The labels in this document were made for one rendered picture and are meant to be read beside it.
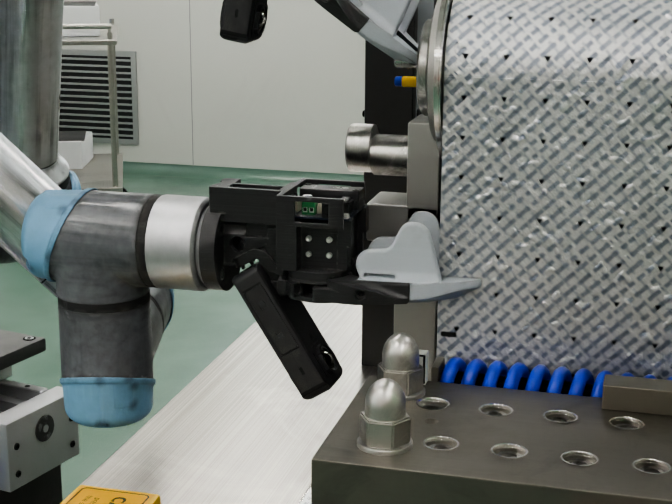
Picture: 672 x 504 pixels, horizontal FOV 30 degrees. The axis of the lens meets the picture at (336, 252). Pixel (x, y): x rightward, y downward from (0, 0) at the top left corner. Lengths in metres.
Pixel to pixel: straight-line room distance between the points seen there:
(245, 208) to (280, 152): 5.92
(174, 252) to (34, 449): 0.69
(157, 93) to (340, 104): 1.05
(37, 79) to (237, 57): 5.34
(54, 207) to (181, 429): 0.28
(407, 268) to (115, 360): 0.25
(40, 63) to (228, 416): 0.55
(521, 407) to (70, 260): 0.37
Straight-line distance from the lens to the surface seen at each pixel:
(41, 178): 1.16
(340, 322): 1.49
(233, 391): 1.28
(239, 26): 1.03
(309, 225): 0.93
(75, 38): 5.47
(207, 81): 6.96
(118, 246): 0.99
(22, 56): 1.55
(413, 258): 0.93
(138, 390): 1.04
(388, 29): 0.99
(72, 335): 1.03
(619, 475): 0.80
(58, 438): 1.66
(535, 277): 0.94
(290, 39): 6.78
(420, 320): 1.05
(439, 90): 0.91
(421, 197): 1.02
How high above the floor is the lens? 1.36
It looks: 15 degrees down
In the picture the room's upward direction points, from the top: straight up
